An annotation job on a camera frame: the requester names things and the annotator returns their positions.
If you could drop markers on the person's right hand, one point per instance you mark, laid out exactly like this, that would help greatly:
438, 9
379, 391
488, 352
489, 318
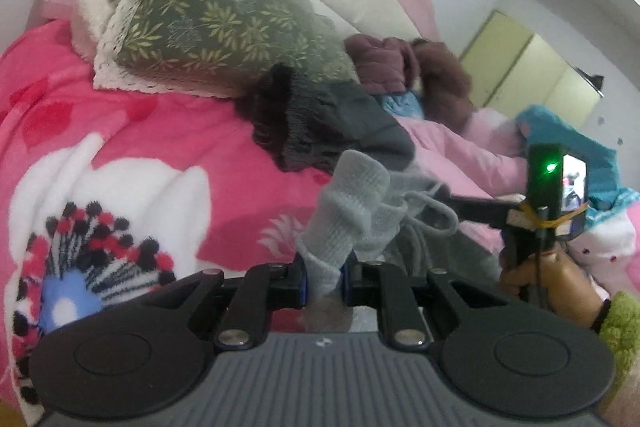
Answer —
565, 287

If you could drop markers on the pink patterned quilt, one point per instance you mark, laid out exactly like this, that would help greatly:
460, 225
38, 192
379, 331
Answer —
450, 147

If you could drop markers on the white fluffy cloth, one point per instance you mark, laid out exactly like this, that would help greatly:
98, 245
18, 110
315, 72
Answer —
92, 14

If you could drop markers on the dark grey knit garment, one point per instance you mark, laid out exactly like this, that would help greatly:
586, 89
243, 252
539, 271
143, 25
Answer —
350, 117

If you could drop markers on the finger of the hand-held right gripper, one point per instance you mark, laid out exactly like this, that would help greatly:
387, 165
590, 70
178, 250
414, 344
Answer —
480, 207

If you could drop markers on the grey pants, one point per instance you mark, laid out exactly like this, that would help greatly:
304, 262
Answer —
350, 197

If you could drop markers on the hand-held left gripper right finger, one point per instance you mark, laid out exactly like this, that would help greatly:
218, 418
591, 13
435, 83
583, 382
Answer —
345, 288

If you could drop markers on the pink floral blanket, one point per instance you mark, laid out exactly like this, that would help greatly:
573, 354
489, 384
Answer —
150, 132

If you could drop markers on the light blue cloth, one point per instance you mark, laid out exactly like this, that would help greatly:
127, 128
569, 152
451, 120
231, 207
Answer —
405, 105

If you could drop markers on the teal printed cloth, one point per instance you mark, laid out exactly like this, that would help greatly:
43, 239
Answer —
570, 132

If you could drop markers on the brown maroon jacket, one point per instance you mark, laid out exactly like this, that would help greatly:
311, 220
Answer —
380, 62

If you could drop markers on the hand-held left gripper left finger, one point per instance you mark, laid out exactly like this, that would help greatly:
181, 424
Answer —
301, 288

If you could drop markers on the green leaf-print pillow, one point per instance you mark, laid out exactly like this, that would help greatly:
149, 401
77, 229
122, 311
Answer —
210, 7

